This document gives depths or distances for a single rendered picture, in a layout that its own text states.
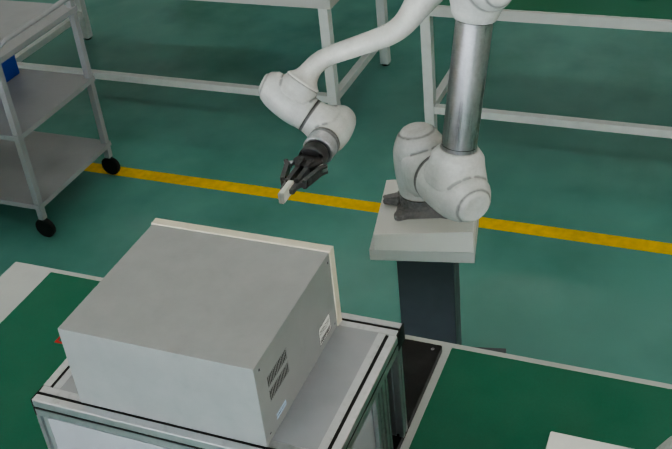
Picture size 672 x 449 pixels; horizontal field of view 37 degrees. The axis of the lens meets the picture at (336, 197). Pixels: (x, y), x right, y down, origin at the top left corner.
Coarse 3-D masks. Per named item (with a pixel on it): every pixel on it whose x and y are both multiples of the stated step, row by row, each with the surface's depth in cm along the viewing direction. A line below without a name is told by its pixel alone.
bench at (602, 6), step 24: (528, 0) 453; (552, 0) 450; (576, 0) 448; (600, 0) 445; (624, 0) 443; (648, 0) 441; (432, 24) 471; (576, 24) 437; (600, 24) 433; (624, 24) 429; (648, 24) 425; (432, 48) 476; (432, 72) 481; (432, 96) 488; (432, 120) 496; (504, 120) 481; (528, 120) 476; (552, 120) 471; (576, 120) 468; (600, 120) 466
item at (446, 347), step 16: (16, 272) 311; (32, 272) 311; (48, 272) 310; (64, 272) 309; (0, 288) 305; (16, 288) 304; (32, 288) 304; (0, 304) 298; (16, 304) 298; (0, 320) 292; (448, 352) 263; (480, 352) 262; (496, 352) 261; (576, 368) 253; (432, 384) 253; (656, 384) 246; (416, 416) 245; (400, 448) 236
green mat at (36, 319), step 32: (64, 288) 302; (32, 320) 290; (64, 320) 289; (0, 352) 279; (32, 352) 278; (64, 352) 277; (0, 384) 268; (32, 384) 267; (0, 416) 258; (32, 416) 257; (0, 448) 248; (32, 448) 247
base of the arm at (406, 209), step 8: (384, 200) 311; (392, 200) 310; (400, 200) 308; (408, 200) 303; (400, 208) 306; (408, 208) 305; (416, 208) 303; (424, 208) 302; (432, 208) 302; (400, 216) 304; (408, 216) 304; (416, 216) 304; (424, 216) 303; (432, 216) 303; (440, 216) 302
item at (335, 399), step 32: (352, 320) 221; (384, 320) 220; (352, 352) 212; (384, 352) 211; (64, 384) 212; (320, 384) 205; (352, 384) 204; (64, 416) 208; (96, 416) 203; (128, 416) 202; (288, 416) 198; (320, 416) 197; (352, 416) 196; (192, 448) 197; (224, 448) 193; (256, 448) 192; (288, 448) 191; (320, 448) 190
